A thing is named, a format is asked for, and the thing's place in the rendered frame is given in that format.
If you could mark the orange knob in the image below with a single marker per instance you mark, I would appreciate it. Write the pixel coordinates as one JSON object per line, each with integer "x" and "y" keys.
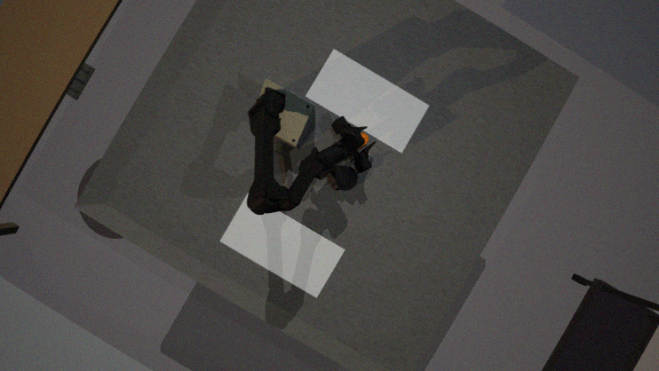
{"x": 366, "y": 138}

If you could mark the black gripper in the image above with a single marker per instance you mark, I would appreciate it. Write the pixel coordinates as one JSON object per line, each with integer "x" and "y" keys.
{"x": 362, "y": 158}

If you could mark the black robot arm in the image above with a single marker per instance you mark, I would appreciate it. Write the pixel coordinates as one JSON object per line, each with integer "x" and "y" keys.
{"x": 265, "y": 194}

